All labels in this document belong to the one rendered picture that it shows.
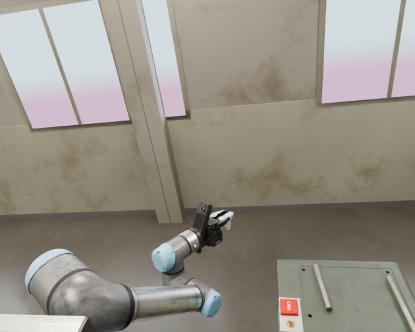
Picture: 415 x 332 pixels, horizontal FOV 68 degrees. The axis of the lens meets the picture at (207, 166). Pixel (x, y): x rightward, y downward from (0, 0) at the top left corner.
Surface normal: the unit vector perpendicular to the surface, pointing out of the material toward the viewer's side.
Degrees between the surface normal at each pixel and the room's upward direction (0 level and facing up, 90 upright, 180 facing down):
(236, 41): 90
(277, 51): 90
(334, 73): 90
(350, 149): 90
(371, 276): 0
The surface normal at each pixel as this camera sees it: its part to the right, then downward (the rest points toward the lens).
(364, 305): -0.13, -0.87
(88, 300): 0.36, -0.47
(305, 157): -0.11, 0.49
